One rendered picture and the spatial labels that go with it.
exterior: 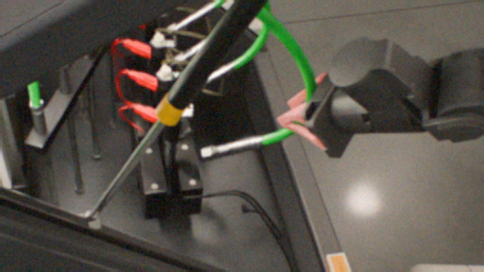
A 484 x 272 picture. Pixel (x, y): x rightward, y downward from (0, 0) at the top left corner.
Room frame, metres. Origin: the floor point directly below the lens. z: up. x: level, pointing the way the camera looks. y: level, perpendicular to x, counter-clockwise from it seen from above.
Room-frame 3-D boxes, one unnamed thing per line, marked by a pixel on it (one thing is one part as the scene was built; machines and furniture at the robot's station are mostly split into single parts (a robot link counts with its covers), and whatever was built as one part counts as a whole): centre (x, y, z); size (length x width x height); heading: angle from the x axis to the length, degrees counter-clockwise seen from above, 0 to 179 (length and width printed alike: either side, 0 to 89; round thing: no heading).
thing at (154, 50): (0.81, 0.09, 1.01); 0.05 x 0.03 x 0.21; 106
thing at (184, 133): (0.66, 0.04, 1.01); 0.05 x 0.03 x 0.21; 106
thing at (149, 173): (0.77, 0.09, 0.91); 0.34 x 0.10 x 0.15; 16
